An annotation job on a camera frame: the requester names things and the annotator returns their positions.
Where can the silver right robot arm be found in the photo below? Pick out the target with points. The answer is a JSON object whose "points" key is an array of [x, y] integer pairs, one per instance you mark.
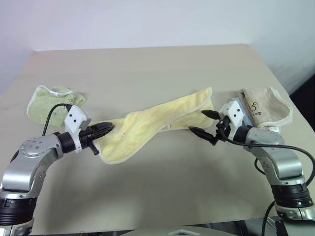
{"points": [[288, 162]]}

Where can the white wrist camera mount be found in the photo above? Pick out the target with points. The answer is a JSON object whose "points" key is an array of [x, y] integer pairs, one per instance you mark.
{"points": [[73, 118], [235, 111]]}

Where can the yellow towel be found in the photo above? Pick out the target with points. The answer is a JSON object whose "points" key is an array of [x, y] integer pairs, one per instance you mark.
{"points": [[147, 118]]}

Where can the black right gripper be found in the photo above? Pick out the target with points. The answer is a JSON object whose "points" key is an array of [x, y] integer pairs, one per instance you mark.
{"points": [[224, 130]]}

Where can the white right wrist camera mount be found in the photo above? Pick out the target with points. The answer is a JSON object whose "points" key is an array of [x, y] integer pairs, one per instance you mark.
{"points": [[235, 111]]}

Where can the beige towel with duck print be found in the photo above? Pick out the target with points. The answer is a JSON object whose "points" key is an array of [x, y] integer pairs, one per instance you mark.
{"points": [[265, 103]]}

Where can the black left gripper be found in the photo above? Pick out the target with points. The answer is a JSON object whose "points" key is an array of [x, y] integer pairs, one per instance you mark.
{"points": [[87, 135]]}

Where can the white diamond-shaped chest piece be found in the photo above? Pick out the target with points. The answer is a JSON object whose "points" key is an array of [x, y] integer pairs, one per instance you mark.
{"points": [[182, 233]]}

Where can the green towel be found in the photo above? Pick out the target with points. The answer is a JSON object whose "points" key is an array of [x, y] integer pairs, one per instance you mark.
{"points": [[41, 105]]}

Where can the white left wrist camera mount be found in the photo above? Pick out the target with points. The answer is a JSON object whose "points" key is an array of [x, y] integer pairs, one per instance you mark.
{"points": [[73, 118]]}

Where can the grey rounded robot chest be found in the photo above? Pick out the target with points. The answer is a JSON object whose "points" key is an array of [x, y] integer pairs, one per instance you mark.
{"points": [[147, 232]]}

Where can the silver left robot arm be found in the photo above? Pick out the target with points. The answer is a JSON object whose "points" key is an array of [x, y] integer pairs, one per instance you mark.
{"points": [[29, 157]]}

